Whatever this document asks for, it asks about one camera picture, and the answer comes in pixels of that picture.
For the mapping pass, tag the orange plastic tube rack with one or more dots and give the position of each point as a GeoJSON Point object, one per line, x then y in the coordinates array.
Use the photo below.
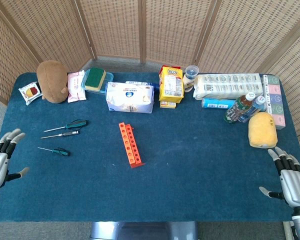
{"type": "Point", "coordinates": [140, 164]}

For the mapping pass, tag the green tea bottle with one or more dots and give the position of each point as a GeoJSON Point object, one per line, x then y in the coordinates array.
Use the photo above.
{"type": "Point", "coordinates": [237, 110]}

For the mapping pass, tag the brown plush toy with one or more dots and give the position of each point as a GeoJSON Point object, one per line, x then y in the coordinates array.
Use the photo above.
{"type": "Point", "coordinates": [52, 80]}

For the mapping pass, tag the large teal black screwdriver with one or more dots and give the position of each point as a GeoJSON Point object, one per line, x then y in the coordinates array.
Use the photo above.
{"type": "Point", "coordinates": [77, 123]}

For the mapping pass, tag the clear blue plastic tray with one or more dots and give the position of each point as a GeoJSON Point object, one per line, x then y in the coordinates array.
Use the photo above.
{"type": "Point", "coordinates": [108, 85]}

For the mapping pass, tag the small yellow biscuit box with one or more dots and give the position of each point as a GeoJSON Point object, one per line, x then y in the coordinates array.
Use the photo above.
{"type": "Point", "coordinates": [168, 105]}

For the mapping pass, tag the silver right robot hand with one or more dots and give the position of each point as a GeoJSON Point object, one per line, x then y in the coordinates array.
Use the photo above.
{"type": "Point", "coordinates": [296, 186]}

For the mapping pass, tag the large yellow biscuit box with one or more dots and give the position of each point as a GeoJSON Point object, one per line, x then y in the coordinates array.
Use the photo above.
{"type": "Point", "coordinates": [171, 85]}

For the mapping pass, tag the green yellow sponge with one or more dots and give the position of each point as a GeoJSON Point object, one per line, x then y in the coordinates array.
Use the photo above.
{"type": "Point", "coordinates": [95, 78]}

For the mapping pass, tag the blue felt table cover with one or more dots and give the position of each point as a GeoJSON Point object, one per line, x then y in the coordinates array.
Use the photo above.
{"type": "Point", "coordinates": [190, 162]}

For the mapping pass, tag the white paper roll pack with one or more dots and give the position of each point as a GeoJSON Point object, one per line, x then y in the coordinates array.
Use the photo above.
{"type": "Point", "coordinates": [227, 86]}

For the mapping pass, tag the white jar clear lid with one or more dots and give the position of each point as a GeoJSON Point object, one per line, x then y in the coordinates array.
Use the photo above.
{"type": "Point", "coordinates": [190, 80]}

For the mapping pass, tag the pink wet wipes pack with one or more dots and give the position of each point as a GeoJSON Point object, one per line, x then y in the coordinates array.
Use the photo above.
{"type": "Point", "coordinates": [76, 86]}

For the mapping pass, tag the yellow bread plush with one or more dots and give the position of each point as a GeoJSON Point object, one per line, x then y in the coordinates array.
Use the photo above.
{"type": "Point", "coordinates": [262, 130]}

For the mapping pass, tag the small teal black screwdriver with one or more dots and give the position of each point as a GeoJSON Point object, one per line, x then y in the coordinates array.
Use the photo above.
{"type": "Point", "coordinates": [62, 151]}

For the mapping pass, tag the white tissue pack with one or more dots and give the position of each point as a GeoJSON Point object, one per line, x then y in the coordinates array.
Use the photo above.
{"type": "Point", "coordinates": [130, 97]}

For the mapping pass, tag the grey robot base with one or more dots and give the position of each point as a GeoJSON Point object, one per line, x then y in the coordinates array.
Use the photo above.
{"type": "Point", "coordinates": [140, 231]}

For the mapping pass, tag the woven bamboo folding screen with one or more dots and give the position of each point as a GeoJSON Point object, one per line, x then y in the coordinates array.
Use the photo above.
{"type": "Point", "coordinates": [175, 30]}

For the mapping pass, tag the white snack packet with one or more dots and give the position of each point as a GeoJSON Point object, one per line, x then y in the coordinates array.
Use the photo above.
{"type": "Point", "coordinates": [30, 92]}

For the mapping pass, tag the blue label water bottle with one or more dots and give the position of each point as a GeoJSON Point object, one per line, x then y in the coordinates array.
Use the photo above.
{"type": "Point", "coordinates": [255, 107]}

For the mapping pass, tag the light blue can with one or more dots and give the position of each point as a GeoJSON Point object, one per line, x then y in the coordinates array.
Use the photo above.
{"type": "Point", "coordinates": [215, 103]}

